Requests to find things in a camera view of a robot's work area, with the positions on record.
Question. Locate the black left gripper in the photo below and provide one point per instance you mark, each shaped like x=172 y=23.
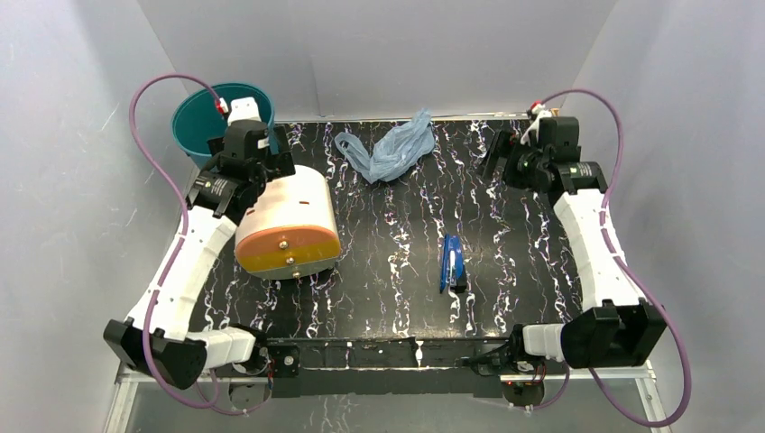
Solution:
x=279 y=166

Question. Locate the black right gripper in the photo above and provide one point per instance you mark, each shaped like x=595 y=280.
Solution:
x=509 y=144

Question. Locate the cream orange round container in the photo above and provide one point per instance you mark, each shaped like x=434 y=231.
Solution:
x=291 y=230

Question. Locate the light blue plastic bag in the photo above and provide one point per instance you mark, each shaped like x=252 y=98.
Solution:
x=394 y=154

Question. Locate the blue stapler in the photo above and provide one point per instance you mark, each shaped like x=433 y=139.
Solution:
x=452 y=274

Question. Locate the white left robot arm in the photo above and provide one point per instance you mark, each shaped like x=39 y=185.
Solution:
x=154 y=337

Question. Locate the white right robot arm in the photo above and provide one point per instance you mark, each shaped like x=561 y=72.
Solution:
x=618 y=327

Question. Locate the teal plastic trash bin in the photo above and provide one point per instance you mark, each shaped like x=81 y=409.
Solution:
x=195 y=120

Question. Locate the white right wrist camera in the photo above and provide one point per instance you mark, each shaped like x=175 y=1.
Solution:
x=536 y=113

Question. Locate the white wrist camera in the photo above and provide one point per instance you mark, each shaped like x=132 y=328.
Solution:
x=239 y=110
x=536 y=113

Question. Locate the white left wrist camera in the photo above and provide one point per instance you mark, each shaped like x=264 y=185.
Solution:
x=239 y=110

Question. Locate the black front mounting rail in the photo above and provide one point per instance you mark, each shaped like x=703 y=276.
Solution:
x=484 y=366

